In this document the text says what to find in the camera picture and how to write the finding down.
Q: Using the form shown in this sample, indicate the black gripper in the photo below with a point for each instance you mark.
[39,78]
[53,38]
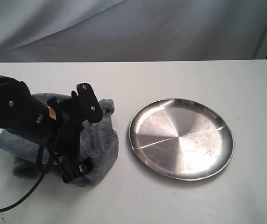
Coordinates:
[65,148]

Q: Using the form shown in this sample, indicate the grey microfibre cloth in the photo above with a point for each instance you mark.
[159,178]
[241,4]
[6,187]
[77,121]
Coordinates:
[99,142]

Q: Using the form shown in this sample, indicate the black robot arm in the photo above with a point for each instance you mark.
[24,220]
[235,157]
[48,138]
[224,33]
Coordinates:
[54,125]

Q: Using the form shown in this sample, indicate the round stainless steel plate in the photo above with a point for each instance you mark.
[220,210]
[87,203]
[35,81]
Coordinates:
[181,139]

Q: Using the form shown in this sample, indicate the grey backdrop curtain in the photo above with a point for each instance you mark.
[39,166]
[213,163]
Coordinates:
[132,30]

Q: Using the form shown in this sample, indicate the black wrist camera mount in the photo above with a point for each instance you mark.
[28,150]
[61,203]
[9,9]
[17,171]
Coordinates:
[87,102]

